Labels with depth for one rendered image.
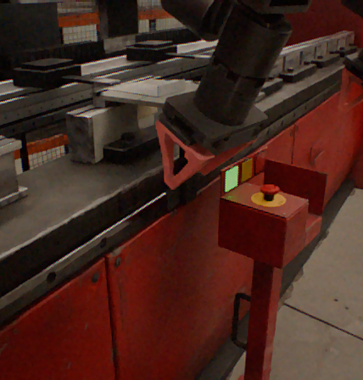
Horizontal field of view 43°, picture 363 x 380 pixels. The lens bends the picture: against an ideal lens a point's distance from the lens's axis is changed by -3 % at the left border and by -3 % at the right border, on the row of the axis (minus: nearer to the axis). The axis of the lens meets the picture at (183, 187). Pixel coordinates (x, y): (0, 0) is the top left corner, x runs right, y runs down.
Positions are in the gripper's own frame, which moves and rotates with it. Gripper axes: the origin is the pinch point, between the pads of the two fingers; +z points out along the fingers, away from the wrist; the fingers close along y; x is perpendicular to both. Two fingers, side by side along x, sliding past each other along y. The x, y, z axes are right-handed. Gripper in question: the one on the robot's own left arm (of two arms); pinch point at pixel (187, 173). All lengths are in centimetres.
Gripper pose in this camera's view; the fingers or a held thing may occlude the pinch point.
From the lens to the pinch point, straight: 53.4
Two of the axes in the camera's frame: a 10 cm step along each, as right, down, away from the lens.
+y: -6.6, 3.0, -6.9
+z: -3.4, 7.0, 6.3
